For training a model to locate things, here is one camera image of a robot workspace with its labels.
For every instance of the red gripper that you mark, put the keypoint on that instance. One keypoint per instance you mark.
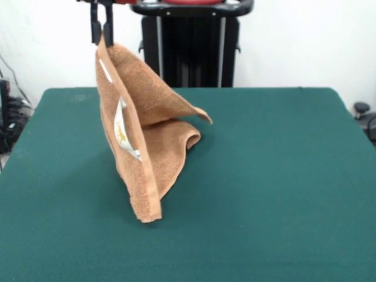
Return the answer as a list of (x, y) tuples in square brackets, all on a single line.
[(123, 1)]

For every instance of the tan terry towel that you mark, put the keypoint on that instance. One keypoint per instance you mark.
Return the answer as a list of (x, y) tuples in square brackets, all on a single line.
[(138, 88)]

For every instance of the red robot base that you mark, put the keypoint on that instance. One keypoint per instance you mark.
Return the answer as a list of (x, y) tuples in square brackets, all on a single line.
[(191, 1)]

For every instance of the black box with red light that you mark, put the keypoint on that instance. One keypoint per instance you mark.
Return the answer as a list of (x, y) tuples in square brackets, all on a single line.
[(4, 100)]

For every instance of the dark green table cloth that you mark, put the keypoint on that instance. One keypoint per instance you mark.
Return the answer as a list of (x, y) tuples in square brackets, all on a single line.
[(235, 229)]

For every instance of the black chair base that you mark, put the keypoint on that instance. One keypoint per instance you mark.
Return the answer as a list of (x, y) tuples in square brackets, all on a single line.
[(362, 107)]

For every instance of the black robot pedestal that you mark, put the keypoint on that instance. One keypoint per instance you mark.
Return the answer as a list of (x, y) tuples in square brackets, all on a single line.
[(199, 58)]

